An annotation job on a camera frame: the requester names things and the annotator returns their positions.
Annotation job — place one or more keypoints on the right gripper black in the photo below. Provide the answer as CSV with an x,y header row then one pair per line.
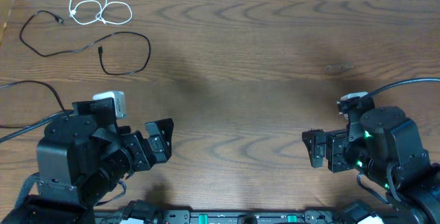
x,y
337,139

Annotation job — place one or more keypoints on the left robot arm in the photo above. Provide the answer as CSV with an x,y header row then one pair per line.
x,y
82,156

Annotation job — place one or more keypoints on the brown cardboard box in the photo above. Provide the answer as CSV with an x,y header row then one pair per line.
x,y
5,10

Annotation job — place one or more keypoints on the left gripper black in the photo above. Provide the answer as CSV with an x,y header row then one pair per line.
x,y
141,149

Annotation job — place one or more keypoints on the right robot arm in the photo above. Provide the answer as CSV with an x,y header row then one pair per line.
x,y
383,145

